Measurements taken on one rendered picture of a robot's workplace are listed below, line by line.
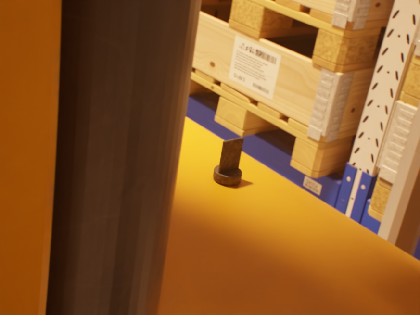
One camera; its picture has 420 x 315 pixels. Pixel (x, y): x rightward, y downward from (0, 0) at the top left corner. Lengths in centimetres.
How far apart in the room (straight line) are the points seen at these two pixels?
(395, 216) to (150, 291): 68
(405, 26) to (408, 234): 103
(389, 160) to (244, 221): 131
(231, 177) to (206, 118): 187
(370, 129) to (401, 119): 18
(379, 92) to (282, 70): 32
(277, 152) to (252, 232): 168
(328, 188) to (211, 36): 65
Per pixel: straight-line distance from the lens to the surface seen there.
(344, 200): 201
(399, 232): 85
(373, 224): 196
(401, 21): 182
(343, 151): 204
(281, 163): 215
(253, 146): 223
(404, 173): 83
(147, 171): 16
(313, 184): 207
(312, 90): 193
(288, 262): 45
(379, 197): 183
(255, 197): 52
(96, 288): 17
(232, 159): 53
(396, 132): 176
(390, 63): 184
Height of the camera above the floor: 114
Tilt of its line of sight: 25 degrees down
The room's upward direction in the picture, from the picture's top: 10 degrees clockwise
